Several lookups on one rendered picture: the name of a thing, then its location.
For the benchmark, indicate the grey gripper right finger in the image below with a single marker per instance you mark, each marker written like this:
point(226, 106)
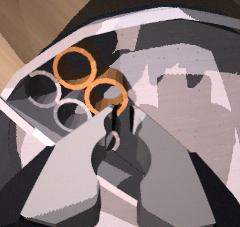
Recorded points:
point(180, 189)

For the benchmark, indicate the bronze bushing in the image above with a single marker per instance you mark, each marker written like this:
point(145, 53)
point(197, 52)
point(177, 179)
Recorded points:
point(66, 76)
point(95, 102)

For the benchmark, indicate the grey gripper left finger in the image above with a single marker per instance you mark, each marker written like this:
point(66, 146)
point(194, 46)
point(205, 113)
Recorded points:
point(59, 187)

